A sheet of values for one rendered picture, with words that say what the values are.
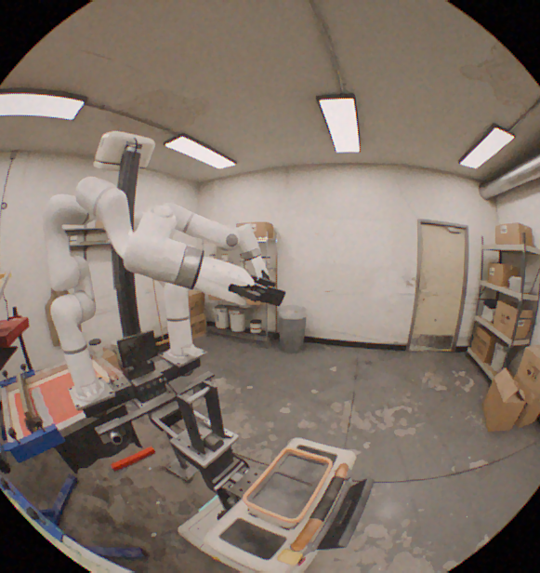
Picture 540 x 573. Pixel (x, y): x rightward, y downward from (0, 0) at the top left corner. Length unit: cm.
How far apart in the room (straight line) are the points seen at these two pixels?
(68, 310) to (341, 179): 362
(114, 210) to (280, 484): 74
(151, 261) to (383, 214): 341
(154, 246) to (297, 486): 61
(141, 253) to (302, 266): 336
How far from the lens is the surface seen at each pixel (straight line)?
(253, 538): 65
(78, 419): 96
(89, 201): 56
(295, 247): 365
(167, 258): 37
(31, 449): 99
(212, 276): 36
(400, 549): 172
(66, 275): 68
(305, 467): 65
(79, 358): 72
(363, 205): 358
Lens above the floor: 154
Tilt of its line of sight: 9 degrees down
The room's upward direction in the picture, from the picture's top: straight up
